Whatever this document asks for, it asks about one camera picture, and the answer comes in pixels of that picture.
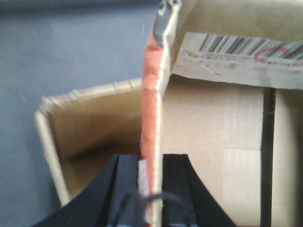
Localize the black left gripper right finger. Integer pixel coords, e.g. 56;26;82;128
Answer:
162;154;236;227

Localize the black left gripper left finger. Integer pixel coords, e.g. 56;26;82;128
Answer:
36;154;139;227

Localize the brown cardboard box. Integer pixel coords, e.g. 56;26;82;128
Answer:
36;0;303;227

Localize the white barcode shipping label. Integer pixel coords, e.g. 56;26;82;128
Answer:
172;32;303;90

